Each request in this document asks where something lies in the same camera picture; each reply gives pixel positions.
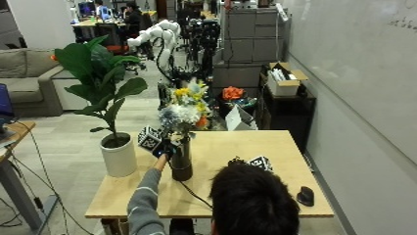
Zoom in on person's right hand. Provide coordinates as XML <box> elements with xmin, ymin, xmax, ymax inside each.
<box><xmin>227</xmin><ymin>156</ymin><xmax>252</xmax><ymax>167</ymax></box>

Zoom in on person's left hand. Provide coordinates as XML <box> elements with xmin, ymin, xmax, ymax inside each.
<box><xmin>152</xmin><ymin>141</ymin><xmax>177</xmax><ymax>162</ymax></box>

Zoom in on dark glass vase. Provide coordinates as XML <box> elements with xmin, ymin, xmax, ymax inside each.
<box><xmin>169</xmin><ymin>136</ymin><xmax>195</xmax><ymax>182</ymax></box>

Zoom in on white marker cube left glove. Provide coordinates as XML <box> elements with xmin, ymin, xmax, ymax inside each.
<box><xmin>137</xmin><ymin>125</ymin><xmax>164</xmax><ymax>151</ymax></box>

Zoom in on white marker cube glove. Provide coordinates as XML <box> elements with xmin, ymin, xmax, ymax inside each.
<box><xmin>137</xmin><ymin>125</ymin><xmax>164</xmax><ymax>151</ymax></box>
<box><xmin>247</xmin><ymin>155</ymin><xmax>275</xmax><ymax>172</ymax></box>

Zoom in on white cylindrical plant pot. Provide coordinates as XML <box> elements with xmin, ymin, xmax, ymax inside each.
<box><xmin>99</xmin><ymin>131</ymin><xmax>140</xmax><ymax>178</ymax></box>

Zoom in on mixed flower bouquet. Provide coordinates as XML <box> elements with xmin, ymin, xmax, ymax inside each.
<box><xmin>156</xmin><ymin>77</ymin><xmax>213</xmax><ymax>145</ymax></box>

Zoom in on light wooden table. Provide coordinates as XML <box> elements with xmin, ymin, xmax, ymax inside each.
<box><xmin>84</xmin><ymin>129</ymin><xmax>336</xmax><ymax>219</ymax></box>

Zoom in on white folded paper box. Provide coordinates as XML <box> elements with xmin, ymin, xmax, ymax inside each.
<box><xmin>224</xmin><ymin>104</ymin><xmax>260</xmax><ymax>132</ymax></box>

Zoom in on white marker cube right glove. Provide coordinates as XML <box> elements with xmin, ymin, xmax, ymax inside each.
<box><xmin>247</xmin><ymin>155</ymin><xmax>275</xmax><ymax>172</ymax></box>

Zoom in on orange fabric flowers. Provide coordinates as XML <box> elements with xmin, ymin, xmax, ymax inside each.
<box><xmin>221</xmin><ymin>85</ymin><xmax>248</xmax><ymax>102</ymax></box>

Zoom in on the person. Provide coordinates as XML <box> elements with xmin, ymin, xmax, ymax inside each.
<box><xmin>208</xmin><ymin>162</ymin><xmax>302</xmax><ymax>235</ymax></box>

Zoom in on large-leaf green plant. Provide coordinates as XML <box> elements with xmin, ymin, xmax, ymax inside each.
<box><xmin>53</xmin><ymin>34</ymin><xmax>149</xmax><ymax>145</ymax></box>

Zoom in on black cabinet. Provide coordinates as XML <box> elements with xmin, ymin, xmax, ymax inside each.
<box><xmin>259</xmin><ymin>72</ymin><xmax>318</xmax><ymax>155</ymax></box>

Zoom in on open cardboard box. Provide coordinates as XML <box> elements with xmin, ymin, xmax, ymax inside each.
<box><xmin>265</xmin><ymin>61</ymin><xmax>310</xmax><ymax>98</ymax></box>

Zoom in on black computer mouse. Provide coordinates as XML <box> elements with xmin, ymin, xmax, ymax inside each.
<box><xmin>296</xmin><ymin>185</ymin><xmax>316</xmax><ymax>208</ymax></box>

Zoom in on wooden side desk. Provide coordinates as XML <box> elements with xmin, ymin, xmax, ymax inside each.
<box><xmin>0</xmin><ymin>120</ymin><xmax>60</xmax><ymax>231</ymax></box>

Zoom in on black office chair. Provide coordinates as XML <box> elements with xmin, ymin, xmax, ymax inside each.
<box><xmin>93</xmin><ymin>23</ymin><xmax>131</xmax><ymax>56</ymax></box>

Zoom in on gray sofa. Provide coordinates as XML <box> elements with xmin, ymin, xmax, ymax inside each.
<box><xmin>0</xmin><ymin>48</ymin><xmax>89</xmax><ymax>118</ymax></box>

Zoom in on gray filing cabinets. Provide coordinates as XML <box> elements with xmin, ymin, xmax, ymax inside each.
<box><xmin>211</xmin><ymin>7</ymin><xmax>289</xmax><ymax>89</ymax></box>

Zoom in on laptop with blue screen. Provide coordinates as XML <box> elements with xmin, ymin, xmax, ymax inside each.
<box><xmin>0</xmin><ymin>83</ymin><xmax>17</xmax><ymax>135</ymax></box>

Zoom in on yellow office desk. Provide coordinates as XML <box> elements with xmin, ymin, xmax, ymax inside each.
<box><xmin>71</xmin><ymin>10</ymin><xmax>157</xmax><ymax>39</ymax></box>

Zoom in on computer monitor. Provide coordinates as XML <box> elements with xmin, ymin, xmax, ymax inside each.
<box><xmin>77</xmin><ymin>1</ymin><xmax>96</xmax><ymax>18</ymax></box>

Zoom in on whiteboard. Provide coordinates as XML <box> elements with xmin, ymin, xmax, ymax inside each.
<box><xmin>284</xmin><ymin>0</ymin><xmax>417</xmax><ymax>165</ymax></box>

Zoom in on black cable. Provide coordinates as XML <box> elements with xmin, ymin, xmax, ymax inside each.
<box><xmin>177</xmin><ymin>179</ymin><xmax>213</xmax><ymax>210</ymax></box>

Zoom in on floor cables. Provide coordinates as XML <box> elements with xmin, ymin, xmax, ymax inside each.
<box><xmin>0</xmin><ymin>121</ymin><xmax>95</xmax><ymax>235</ymax></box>

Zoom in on black camera tripods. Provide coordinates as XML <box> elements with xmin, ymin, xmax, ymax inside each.
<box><xmin>184</xmin><ymin>18</ymin><xmax>221</xmax><ymax>81</ymax></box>

